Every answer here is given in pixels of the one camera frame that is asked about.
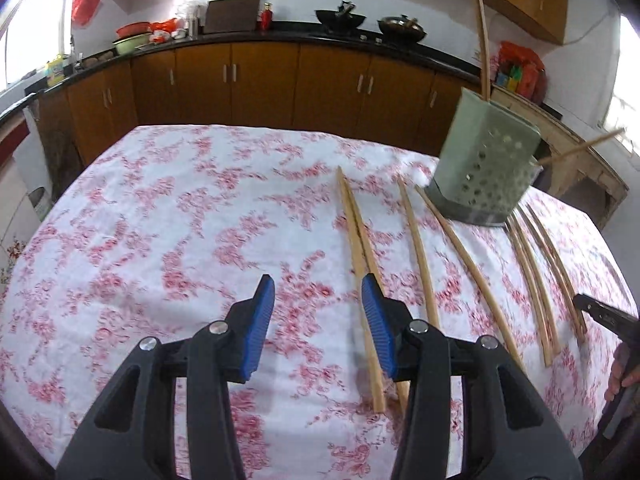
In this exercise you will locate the bright kitchen window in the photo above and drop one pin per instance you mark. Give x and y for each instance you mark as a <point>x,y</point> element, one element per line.
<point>35,35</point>

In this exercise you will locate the wooden chopstick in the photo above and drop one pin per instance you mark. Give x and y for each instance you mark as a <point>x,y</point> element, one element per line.
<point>556,270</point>
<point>582,147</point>
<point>360,230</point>
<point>527,285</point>
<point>541,285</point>
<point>482,35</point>
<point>415,240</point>
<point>350,230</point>
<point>472,272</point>

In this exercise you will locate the red floral white tablecloth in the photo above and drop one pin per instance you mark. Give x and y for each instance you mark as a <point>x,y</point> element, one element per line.
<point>175,235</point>

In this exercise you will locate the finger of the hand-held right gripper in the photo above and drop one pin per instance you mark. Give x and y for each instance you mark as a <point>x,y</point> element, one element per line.
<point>607,322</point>

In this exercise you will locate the brown cutting board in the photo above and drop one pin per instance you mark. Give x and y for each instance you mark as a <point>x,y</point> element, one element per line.
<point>232,15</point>

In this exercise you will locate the red and white bag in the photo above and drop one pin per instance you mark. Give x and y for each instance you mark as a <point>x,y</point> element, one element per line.
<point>162,30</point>

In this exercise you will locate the worn beige wooden cabinet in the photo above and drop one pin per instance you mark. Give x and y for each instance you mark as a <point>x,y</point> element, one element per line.
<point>575,170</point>

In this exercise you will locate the dark pot with lid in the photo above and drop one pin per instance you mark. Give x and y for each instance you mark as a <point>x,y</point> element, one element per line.
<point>400,27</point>

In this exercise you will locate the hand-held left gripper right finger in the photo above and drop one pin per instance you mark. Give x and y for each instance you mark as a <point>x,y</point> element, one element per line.
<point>380,330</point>

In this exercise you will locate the brown wooden base cabinets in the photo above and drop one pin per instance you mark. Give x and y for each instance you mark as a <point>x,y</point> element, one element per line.
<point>260,85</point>

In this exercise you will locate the red basin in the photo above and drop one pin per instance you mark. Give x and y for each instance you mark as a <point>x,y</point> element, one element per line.
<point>132,29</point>

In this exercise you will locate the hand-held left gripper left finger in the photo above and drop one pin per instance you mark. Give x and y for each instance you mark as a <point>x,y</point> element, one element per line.
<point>257,330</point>

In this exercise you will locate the clear glass jar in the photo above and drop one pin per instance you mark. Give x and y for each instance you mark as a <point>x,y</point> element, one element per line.
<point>192,20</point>

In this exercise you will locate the green basin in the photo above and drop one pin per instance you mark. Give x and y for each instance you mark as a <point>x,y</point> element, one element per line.
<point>130,45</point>

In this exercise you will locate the hanging red plastic bag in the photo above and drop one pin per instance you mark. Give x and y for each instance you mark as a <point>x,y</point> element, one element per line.
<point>86,5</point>

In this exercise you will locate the yellow green bottles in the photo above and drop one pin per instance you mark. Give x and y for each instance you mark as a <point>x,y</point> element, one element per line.
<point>57,67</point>

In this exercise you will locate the red bottle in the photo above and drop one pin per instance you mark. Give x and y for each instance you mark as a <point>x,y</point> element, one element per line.
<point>266,19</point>

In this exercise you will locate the red bag with colourful packets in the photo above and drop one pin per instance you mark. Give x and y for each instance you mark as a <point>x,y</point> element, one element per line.
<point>520,57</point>

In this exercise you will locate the black kitchen countertop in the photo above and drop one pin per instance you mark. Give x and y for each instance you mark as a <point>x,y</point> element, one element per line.
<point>225,37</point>

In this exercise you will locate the white appliance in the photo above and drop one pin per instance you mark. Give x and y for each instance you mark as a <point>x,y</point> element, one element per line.
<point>20,160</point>

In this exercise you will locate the person's right hand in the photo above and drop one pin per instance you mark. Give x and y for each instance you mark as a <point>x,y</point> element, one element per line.
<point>625,367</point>

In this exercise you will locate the barred side window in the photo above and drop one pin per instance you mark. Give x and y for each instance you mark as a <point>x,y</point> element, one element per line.
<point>630,60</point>

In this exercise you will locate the black gas stove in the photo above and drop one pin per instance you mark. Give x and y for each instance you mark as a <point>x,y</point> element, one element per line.
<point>367,38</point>

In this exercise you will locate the green perforated utensil holder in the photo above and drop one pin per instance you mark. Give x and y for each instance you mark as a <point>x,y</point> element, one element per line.
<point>480,160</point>

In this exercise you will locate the black wok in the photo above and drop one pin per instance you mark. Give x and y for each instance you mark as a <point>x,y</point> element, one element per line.
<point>340,20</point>

